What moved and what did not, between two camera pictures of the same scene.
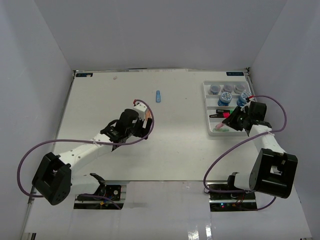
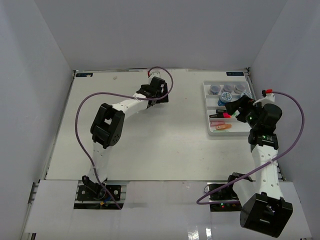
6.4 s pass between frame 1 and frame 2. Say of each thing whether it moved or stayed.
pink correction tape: moved
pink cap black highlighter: stayed
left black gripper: moved
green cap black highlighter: stayed
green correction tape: stayed
